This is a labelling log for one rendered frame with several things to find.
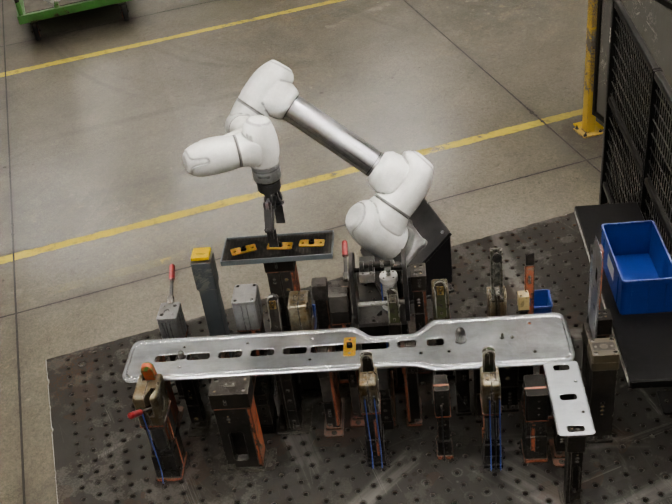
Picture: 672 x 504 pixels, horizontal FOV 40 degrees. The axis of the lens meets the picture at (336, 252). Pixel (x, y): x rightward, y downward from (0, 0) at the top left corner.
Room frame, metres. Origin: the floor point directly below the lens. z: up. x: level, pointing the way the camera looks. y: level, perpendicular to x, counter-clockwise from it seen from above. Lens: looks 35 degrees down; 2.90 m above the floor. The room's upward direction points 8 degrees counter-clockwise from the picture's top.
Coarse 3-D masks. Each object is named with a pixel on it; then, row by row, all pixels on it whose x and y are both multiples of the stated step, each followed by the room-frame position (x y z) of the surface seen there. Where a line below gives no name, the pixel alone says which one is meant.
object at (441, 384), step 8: (440, 376) 2.01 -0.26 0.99; (440, 384) 1.97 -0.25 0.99; (448, 384) 1.97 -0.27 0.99; (440, 392) 1.95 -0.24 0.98; (448, 392) 1.95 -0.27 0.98; (440, 400) 1.95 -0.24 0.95; (448, 400) 1.95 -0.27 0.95; (440, 408) 1.95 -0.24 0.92; (448, 408) 1.95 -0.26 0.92; (440, 416) 1.95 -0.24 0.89; (448, 416) 1.95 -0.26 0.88; (440, 424) 1.96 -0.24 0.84; (448, 424) 1.95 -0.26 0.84; (440, 432) 1.96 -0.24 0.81; (448, 432) 1.95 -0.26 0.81; (440, 440) 1.96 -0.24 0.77; (448, 440) 1.96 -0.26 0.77; (440, 448) 1.95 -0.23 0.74; (448, 448) 1.95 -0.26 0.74; (440, 456) 1.95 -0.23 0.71; (448, 456) 1.95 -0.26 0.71
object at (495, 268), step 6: (492, 252) 2.28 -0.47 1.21; (498, 252) 2.29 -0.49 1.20; (492, 258) 2.26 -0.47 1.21; (498, 258) 2.25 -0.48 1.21; (492, 264) 2.27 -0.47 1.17; (498, 264) 2.28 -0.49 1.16; (492, 270) 2.27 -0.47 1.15; (498, 270) 2.28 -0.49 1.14; (492, 276) 2.27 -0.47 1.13; (498, 276) 2.27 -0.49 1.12; (492, 282) 2.26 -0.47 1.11; (498, 282) 2.27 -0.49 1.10; (492, 288) 2.26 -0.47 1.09; (492, 294) 2.26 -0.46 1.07
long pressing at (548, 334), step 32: (448, 320) 2.24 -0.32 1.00; (480, 320) 2.22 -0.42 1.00; (512, 320) 2.20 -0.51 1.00; (544, 320) 2.18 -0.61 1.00; (160, 352) 2.28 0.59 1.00; (192, 352) 2.25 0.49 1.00; (320, 352) 2.17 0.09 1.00; (384, 352) 2.13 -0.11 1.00; (416, 352) 2.11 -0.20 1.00; (448, 352) 2.09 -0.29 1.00; (480, 352) 2.08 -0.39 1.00; (512, 352) 2.06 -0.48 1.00; (544, 352) 2.04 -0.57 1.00
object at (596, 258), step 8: (592, 256) 2.14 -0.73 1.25; (600, 256) 2.05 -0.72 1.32; (592, 264) 2.14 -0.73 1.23; (600, 264) 2.04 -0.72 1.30; (592, 272) 2.13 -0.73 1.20; (600, 272) 2.03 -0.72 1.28; (592, 280) 2.13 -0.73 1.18; (600, 280) 2.03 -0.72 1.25; (592, 288) 2.12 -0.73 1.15; (592, 296) 2.11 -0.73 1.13; (592, 304) 2.11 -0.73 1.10; (592, 312) 2.10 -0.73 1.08; (592, 320) 2.09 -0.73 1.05; (592, 328) 2.09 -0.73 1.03
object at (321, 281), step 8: (312, 280) 2.42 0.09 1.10; (320, 280) 2.41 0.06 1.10; (312, 288) 2.38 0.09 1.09; (320, 288) 2.38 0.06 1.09; (320, 296) 2.38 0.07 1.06; (320, 304) 2.38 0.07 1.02; (328, 304) 2.40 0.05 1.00; (320, 312) 2.38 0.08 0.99; (328, 312) 2.38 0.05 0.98; (320, 320) 2.39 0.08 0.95; (328, 320) 2.38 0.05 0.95; (320, 328) 2.39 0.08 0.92; (328, 328) 2.38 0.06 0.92
